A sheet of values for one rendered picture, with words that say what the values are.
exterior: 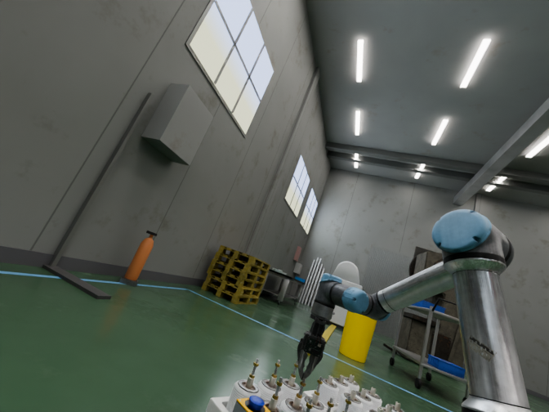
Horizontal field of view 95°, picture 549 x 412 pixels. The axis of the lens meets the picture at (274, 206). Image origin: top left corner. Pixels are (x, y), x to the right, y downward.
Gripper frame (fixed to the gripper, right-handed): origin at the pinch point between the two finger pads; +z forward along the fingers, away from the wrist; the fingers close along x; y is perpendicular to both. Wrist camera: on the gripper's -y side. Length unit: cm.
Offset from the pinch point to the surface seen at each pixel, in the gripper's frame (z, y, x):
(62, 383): 35, 4, -81
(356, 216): -389, -1020, 108
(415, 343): 1, -494, 230
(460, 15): -607, -292, 115
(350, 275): -93, -584, 89
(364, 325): -8, -268, 78
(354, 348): 23, -269, 72
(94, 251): 14, -135, -222
